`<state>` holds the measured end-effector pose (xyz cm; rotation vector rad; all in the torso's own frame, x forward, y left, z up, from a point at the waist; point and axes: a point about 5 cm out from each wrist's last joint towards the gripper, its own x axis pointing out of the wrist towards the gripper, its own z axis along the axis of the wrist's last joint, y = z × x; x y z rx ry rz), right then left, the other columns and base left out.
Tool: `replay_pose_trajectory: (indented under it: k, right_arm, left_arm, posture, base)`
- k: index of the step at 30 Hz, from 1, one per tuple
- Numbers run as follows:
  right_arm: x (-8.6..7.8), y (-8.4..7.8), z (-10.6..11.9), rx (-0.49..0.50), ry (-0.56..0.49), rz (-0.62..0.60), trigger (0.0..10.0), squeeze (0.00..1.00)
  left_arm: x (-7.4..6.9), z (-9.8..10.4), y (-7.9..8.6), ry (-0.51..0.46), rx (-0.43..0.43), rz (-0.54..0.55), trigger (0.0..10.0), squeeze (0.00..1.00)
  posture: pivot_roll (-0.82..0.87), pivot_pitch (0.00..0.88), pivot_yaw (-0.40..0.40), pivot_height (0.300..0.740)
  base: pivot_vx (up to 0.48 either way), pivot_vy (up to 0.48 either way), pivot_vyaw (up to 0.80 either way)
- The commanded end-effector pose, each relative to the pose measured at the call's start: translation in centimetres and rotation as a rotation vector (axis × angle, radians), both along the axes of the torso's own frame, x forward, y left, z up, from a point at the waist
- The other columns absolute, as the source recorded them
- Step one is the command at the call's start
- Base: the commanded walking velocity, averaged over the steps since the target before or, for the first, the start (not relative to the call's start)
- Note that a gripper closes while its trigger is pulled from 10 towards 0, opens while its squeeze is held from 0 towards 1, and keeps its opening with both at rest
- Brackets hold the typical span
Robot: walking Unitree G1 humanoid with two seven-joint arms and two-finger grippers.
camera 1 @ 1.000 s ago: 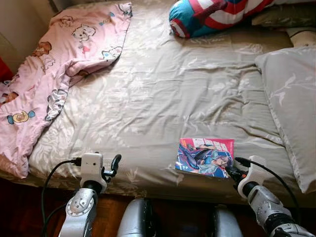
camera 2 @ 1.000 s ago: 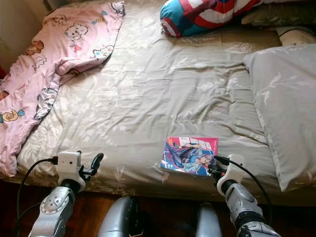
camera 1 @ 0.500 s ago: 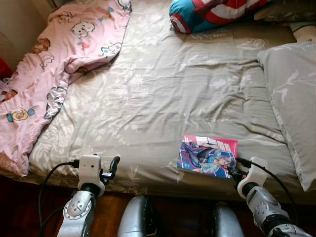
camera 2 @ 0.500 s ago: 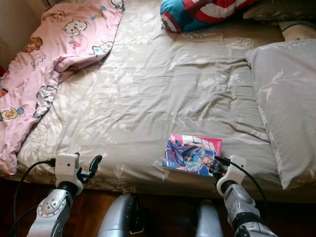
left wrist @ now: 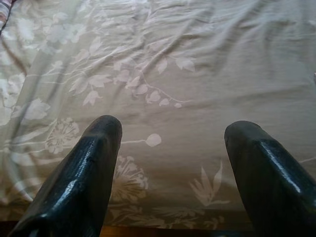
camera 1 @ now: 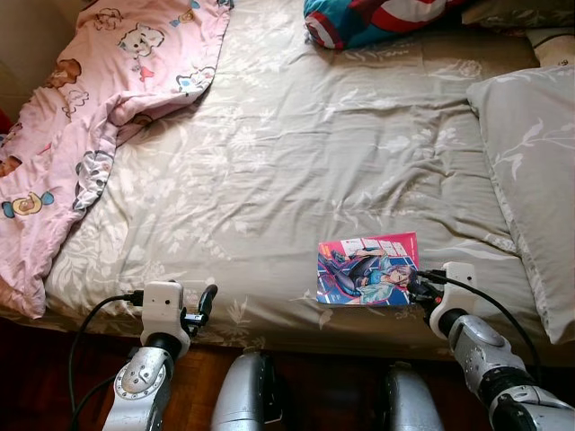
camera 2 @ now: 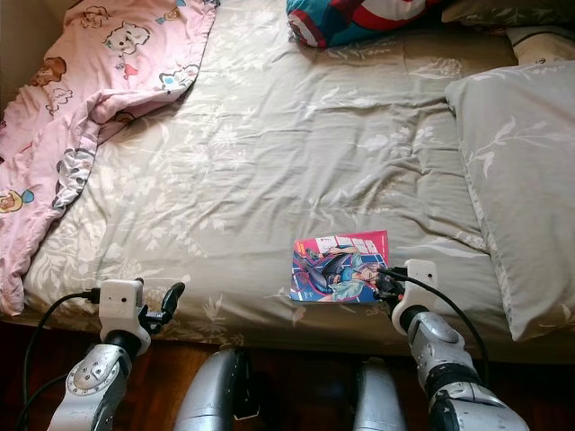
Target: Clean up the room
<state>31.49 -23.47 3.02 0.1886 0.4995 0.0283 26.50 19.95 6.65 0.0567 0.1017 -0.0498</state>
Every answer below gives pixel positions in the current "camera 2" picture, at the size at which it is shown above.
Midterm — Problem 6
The pink cartoon print blanket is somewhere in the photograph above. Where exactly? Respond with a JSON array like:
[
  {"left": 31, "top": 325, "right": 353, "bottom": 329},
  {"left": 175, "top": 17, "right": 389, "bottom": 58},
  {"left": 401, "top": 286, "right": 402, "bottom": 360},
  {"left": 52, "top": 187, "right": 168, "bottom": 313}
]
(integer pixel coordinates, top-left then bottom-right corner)
[{"left": 0, "top": 0, "right": 221, "bottom": 317}]

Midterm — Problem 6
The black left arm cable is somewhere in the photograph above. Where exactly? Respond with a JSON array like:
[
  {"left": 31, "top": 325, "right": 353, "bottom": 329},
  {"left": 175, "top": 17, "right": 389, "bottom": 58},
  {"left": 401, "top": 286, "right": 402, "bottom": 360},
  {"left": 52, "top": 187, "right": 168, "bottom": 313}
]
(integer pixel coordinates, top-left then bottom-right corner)
[{"left": 22, "top": 287, "right": 102, "bottom": 431}]

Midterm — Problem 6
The cream bolster pillow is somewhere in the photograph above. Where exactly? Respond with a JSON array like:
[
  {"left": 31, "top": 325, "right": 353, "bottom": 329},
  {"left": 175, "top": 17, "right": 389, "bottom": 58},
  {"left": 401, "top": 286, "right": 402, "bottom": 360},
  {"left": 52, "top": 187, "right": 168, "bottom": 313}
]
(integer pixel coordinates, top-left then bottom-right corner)
[{"left": 506, "top": 25, "right": 575, "bottom": 66}]

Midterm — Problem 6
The large grey floral pillow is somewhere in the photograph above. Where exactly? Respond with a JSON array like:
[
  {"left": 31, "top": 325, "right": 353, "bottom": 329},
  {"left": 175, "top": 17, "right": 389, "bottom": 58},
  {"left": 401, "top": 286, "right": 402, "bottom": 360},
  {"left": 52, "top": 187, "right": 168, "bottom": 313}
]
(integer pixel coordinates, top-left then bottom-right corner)
[{"left": 445, "top": 61, "right": 575, "bottom": 342}]

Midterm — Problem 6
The bed with grey floral sheet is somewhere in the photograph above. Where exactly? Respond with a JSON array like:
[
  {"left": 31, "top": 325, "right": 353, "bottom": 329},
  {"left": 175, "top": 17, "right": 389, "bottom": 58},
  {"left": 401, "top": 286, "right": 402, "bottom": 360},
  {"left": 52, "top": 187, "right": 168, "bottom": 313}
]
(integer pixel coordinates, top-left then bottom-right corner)
[{"left": 0, "top": 0, "right": 575, "bottom": 365}]

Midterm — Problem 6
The colourful comic book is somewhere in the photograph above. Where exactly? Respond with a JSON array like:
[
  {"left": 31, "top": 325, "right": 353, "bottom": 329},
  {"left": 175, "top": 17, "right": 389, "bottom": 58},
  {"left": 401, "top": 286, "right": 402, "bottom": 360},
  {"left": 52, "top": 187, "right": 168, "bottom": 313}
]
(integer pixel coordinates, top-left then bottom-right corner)
[{"left": 289, "top": 230, "right": 390, "bottom": 304}]

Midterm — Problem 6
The silver right robot leg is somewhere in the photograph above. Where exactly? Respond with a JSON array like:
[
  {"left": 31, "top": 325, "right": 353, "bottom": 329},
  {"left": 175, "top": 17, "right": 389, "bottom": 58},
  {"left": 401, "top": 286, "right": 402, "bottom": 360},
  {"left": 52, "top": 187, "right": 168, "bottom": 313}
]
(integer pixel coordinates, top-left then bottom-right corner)
[{"left": 350, "top": 359, "right": 405, "bottom": 431}]

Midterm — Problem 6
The silver robot leg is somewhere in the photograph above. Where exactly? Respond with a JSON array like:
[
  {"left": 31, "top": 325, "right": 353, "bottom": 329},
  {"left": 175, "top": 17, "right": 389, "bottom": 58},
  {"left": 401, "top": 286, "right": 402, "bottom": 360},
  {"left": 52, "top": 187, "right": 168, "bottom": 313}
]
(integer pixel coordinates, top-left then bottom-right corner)
[
  {"left": 173, "top": 348, "right": 261, "bottom": 431},
  {"left": 350, "top": 359, "right": 405, "bottom": 431}
]

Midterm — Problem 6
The silver left robot leg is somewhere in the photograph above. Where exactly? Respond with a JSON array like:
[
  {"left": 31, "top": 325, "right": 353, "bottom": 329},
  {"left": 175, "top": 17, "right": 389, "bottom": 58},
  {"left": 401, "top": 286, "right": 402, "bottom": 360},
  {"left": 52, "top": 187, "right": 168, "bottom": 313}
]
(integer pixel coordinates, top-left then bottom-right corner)
[{"left": 173, "top": 348, "right": 261, "bottom": 431}]

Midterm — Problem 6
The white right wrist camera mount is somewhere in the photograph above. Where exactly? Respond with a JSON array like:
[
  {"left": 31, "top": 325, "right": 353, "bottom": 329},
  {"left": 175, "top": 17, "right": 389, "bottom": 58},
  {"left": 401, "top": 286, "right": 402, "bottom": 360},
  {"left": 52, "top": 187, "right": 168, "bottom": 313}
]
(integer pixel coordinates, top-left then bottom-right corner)
[{"left": 391, "top": 259, "right": 438, "bottom": 333}]

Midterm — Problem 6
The red white blue shield bolster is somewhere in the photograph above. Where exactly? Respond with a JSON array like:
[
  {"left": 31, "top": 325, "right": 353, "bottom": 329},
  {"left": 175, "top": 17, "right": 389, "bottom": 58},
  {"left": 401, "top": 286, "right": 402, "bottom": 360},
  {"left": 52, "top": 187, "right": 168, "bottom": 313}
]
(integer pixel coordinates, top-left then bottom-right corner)
[{"left": 286, "top": 0, "right": 450, "bottom": 49}]

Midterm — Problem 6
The grey floral head pillow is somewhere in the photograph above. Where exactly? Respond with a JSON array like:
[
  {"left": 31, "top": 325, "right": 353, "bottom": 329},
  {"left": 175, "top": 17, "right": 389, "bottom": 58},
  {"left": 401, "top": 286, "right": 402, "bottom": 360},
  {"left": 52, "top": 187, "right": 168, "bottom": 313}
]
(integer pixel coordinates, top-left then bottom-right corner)
[{"left": 440, "top": 0, "right": 575, "bottom": 26}]

